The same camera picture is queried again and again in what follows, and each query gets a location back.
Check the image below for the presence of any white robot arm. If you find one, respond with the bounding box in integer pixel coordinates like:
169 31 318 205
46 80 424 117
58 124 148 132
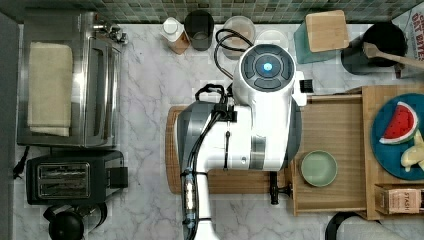
174 44 307 240

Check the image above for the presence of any wooden drawer organizer shelf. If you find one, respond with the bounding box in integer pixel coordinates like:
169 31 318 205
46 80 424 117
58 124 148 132
345 84 423 220

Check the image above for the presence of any bamboo cutting board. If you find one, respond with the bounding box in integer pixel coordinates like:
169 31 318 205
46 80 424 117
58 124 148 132
165 106 270 194

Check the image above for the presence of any glass jar with pasta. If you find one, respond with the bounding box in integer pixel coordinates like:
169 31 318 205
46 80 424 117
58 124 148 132
222 16 256 60

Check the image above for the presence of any orange bottle with white cap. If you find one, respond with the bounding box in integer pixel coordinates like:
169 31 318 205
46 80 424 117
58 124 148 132
161 17 190 55

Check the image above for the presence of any dark grey cup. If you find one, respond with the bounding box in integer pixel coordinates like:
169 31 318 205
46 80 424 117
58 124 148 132
184 10 214 51

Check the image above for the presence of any green ceramic bowl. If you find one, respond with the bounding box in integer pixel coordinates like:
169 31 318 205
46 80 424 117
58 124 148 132
300 150 338 187

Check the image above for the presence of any stainless toaster oven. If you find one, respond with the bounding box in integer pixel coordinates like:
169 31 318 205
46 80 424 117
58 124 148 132
17 9 126 148

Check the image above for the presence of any teal canister with wooden lid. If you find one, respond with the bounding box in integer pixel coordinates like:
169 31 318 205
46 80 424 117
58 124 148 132
294 10 350 64

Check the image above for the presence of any black toaster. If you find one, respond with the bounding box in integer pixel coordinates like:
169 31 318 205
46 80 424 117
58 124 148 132
26 150 128 205

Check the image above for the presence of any black paper towel holder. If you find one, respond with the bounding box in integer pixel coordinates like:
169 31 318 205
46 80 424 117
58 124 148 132
325 212 356 240

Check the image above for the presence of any folded beige towel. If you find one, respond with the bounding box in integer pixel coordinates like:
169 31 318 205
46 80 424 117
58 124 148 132
27 42 73 137

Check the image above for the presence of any wooden spoon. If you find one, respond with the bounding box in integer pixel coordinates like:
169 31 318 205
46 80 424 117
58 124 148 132
363 42 424 69

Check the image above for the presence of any black kettle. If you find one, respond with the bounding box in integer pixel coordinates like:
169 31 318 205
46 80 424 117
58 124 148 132
43 203 107 240

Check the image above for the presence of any paper towel roll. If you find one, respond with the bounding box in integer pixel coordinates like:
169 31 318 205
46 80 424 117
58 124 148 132
336 216 406 240

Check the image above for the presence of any blue plate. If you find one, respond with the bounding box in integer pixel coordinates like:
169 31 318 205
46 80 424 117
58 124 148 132
370 93 424 181

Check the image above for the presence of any toy watermelon slice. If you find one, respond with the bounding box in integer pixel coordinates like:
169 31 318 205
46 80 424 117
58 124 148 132
380 101 419 145

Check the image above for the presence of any black utensil holder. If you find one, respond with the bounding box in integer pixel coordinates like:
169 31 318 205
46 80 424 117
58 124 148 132
341 22 408 75

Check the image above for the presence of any stash tea box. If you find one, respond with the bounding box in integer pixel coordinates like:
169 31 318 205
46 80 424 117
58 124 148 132
375 186 423 215

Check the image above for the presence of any cereal box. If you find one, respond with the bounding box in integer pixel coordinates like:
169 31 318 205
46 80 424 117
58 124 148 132
393 3 424 61

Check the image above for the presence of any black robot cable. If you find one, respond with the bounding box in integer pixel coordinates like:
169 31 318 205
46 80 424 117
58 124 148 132
181 28 255 240

